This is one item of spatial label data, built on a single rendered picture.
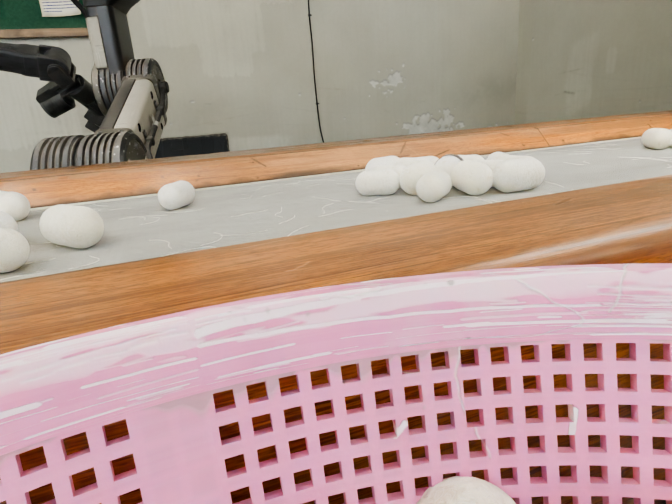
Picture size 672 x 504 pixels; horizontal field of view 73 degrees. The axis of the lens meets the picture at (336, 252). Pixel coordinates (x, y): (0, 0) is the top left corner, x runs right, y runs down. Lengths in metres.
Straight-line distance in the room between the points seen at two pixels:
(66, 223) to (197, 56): 2.16
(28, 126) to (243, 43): 1.03
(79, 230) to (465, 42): 2.61
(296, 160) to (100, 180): 0.18
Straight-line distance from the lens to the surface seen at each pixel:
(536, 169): 0.32
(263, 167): 0.45
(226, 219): 0.28
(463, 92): 2.75
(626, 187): 0.19
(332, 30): 2.49
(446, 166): 0.33
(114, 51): 0.98
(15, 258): 0.24
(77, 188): 0.44
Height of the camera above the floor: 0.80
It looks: 17 degrees down
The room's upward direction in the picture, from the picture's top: 4 degrees counter-clockwise
